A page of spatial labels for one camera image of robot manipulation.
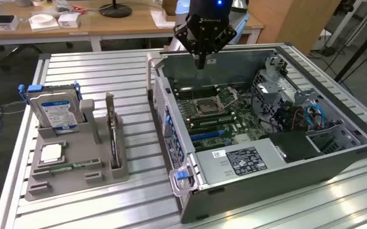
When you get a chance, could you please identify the grey parts rack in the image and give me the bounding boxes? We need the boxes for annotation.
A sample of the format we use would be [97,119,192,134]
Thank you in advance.
[24,92,129,202]

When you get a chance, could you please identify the green motherboard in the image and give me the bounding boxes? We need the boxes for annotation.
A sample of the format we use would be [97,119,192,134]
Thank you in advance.
[168,77,272,152]

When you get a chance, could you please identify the white boxes on desk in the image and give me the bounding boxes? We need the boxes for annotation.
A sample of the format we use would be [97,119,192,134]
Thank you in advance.
[28,13,60,32]

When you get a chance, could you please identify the blue wire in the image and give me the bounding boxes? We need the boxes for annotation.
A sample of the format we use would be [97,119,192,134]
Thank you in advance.
[304,104,327,131]

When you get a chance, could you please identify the metal socket cover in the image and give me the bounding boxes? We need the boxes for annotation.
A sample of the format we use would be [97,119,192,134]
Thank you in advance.
[217,86,239,107]

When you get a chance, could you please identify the black office chair base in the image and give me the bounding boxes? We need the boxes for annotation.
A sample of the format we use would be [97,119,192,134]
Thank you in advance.
[0,42,75,71]

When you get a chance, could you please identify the tall metal disk bay cage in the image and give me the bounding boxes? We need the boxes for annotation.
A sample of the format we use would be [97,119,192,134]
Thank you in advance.
[251,56,317,117]

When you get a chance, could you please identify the graphics card with metal bracket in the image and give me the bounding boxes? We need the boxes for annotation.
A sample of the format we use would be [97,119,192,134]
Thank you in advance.
[105,92,123,169]

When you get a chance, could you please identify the white papers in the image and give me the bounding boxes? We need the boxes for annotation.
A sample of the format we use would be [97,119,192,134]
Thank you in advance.
[149,10,176,29]

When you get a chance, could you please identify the low metal disk bay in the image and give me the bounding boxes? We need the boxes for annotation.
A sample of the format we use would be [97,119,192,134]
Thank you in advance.
[305,124,367,155]

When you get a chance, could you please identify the loose green RAM stick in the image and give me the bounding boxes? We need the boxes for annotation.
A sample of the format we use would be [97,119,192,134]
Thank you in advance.
[33,160,100,174]

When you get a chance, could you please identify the white box with black lid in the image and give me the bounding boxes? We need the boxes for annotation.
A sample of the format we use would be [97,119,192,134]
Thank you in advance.
[0,14,20,31]

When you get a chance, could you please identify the brown cardboard box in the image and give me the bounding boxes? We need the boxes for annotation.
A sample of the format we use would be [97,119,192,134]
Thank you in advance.
[163,0,177,16]

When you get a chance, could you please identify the small white box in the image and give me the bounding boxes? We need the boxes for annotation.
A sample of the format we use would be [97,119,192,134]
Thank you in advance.
[57,13,81,29]

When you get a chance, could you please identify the wooden desk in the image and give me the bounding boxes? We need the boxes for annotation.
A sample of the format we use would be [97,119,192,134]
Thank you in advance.
[0,0,265,52]

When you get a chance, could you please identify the wooden cabinet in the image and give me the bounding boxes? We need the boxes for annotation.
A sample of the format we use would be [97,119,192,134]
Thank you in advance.
[247,0,341,56]

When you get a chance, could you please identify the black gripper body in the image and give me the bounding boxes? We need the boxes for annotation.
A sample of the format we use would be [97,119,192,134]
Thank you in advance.
[185,0,235,48]

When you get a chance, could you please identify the CPU socket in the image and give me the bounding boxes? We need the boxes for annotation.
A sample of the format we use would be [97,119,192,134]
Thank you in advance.
[193,97,228,117]

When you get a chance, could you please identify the blue expansion slot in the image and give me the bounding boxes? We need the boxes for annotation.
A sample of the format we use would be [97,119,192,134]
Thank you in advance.
[191,132,219,142]

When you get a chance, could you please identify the blue case latch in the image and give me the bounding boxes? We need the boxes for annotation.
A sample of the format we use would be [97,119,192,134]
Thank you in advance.
[175,170,192,182]

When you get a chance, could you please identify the black lamp base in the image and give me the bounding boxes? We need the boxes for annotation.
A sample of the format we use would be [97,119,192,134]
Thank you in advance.
[99,0,133,19]

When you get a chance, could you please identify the black stand pole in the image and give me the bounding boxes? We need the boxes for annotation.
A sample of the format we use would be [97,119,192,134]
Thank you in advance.
[333,14,367,83]

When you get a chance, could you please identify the silver CPU chip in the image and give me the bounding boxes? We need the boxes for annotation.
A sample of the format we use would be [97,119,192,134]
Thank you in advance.
[41,144,65,163]

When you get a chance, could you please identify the open dark grey PC case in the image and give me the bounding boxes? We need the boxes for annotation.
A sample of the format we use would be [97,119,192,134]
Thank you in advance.
[147,42,367,224]

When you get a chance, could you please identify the grey power supply unit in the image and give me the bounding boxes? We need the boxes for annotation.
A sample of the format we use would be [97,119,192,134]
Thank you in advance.
[195,138,287,186]

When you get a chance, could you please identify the grey floor cable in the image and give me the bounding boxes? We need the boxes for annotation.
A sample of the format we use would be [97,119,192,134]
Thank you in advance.
[0,101,28,115]

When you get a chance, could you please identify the hard disk in blue caddy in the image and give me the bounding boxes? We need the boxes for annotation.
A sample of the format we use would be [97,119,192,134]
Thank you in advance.
[16,80,87,135]

